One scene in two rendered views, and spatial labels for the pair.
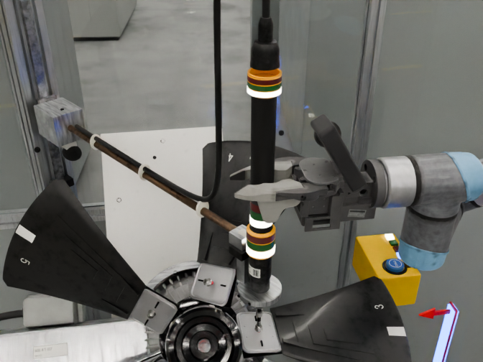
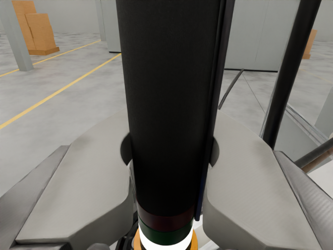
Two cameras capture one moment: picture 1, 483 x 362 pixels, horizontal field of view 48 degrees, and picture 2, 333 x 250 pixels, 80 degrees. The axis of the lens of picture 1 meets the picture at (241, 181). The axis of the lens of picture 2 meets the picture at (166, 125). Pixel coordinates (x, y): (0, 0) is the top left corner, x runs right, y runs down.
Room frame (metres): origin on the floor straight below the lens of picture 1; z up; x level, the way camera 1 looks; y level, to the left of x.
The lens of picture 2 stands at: (0.67, -0.10, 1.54)
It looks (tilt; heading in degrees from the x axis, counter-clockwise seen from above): 31 degrees down; 101
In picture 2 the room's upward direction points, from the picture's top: 1 degrees clockwise
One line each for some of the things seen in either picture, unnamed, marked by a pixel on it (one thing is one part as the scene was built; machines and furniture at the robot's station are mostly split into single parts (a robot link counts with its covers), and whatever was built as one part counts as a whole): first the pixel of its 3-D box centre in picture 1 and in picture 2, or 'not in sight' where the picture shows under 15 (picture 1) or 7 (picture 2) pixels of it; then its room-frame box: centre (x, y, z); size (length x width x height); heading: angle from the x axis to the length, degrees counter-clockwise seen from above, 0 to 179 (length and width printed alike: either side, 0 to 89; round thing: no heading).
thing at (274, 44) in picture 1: (261, 182); not in sight; (0.65, -0.03, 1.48); 0.04 x 0.04 x 0.46
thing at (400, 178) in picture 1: (389, 181); not in sight; (0.69, -0.22, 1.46); 0.08 x 0.05 x 0.08; 9
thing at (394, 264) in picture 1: (394, 265); not in sight; (0.95, -0.35, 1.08); 0.04 x 0.04 x 0.02
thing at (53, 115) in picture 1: (59, 121); not in sight; (1.10, 0.40, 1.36); 0.10 x 0.07 x 0.08; 44
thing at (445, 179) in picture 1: (439, 179); not in sight; (0.69, -0.29, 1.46); 0.11 x 0.08 x 0.09; 99
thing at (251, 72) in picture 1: (264, 82); not in sight; (0.65, -0.03, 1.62); 0.04 x 0.04 x 0.03
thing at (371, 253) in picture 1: (384, 271); not in sight; (1.00, -0.34, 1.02); 0.16 x 0.10 x 0.11; 9
